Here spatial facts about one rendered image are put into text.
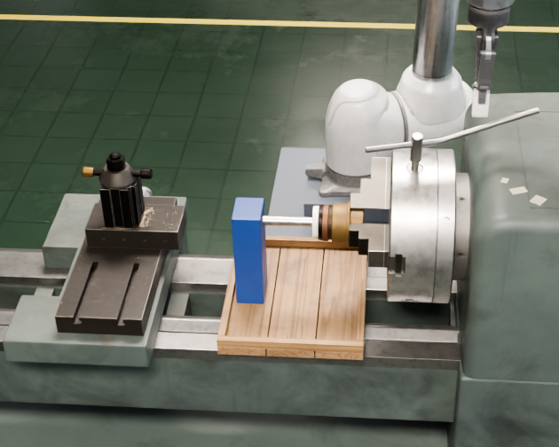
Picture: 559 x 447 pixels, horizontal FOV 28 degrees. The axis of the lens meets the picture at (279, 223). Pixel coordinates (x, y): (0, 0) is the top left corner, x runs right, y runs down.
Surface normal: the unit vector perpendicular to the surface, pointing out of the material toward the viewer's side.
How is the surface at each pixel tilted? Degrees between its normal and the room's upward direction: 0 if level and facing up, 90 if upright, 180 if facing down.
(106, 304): 0
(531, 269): 90
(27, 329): 0
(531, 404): 90
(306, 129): 0
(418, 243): 67
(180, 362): 90
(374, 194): 54
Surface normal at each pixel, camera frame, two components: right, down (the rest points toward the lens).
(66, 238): -0.03, -0.80
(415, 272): -0.09, 0.58
